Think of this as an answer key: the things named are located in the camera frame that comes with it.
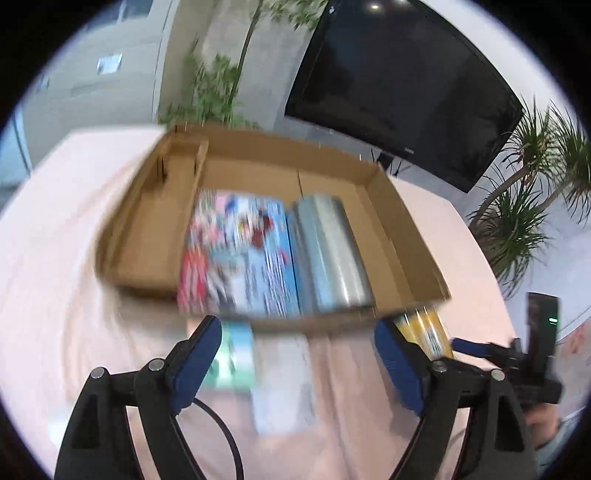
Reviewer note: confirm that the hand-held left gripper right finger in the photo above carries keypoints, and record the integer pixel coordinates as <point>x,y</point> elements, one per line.
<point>397,369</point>

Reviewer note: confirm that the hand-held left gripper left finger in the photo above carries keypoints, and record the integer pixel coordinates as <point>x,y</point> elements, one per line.
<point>196,364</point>

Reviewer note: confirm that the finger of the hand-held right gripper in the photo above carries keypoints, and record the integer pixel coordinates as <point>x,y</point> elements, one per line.
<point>471,346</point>

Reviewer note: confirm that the green white box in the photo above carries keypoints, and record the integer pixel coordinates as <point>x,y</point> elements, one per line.
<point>235,355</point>

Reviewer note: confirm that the yellow label jar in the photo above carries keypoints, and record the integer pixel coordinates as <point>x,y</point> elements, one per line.
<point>429,330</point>

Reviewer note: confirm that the brown cardboard box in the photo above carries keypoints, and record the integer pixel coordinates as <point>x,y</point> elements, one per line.
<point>152,221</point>

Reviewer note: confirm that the person's right forearm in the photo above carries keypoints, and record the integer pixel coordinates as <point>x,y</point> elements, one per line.
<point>561,441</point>

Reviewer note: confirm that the person's right hand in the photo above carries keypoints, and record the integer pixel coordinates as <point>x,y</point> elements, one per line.
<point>540,422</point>

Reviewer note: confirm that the white flat box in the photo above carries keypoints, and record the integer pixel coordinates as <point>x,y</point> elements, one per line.
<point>284,387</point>

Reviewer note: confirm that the colourful printed box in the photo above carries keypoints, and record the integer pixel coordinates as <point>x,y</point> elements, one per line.
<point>240,258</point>

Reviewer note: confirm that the spiky palm plant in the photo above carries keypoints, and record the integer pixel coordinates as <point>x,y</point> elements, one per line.
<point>512,221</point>

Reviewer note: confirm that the silver metal tin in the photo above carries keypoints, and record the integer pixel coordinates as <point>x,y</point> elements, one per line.
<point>332,249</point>

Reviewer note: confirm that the black flat screen monitor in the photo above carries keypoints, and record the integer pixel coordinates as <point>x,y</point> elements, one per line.
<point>392,83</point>

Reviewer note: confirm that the leafy green plant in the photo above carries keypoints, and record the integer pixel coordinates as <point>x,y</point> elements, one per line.
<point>217,87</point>

